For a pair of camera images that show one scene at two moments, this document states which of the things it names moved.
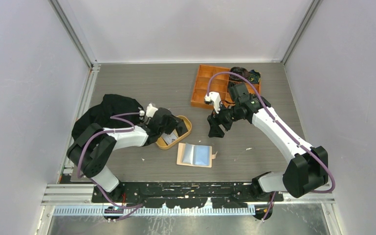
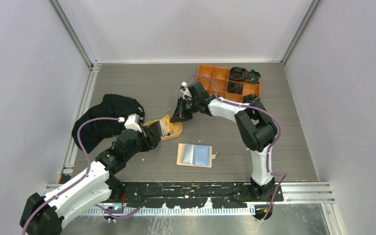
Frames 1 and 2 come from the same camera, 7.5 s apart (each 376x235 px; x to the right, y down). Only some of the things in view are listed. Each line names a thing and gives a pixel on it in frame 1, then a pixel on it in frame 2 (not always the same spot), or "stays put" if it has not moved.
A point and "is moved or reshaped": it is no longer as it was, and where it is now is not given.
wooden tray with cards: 195,155 stays put
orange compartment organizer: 210,79 stays put
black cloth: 115,111 stays put
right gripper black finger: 215,130 -> 181,113
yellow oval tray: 161,143 is moved or reshaped
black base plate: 194,195 stays put
